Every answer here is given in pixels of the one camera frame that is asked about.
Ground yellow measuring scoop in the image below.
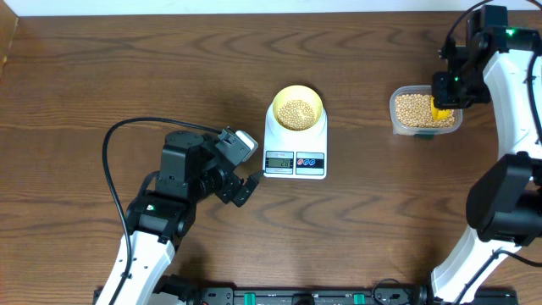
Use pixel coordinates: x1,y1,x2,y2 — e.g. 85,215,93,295
430,97,451,121

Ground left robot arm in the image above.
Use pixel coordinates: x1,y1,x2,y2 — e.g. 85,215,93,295
96,128,263,304

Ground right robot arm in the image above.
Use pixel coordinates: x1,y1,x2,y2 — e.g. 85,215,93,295
415,1,541,304

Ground white digital kitchen scale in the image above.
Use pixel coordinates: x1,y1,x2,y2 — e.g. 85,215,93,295
263,103,329,180

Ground soybeans in yellow bowl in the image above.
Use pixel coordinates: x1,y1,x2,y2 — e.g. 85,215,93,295
277,99,317,131

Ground pale yellow bowl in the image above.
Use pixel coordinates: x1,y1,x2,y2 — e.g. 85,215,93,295
271,85,324,128

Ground clear container of soybeans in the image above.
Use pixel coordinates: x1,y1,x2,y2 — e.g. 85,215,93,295
390,85,463,137

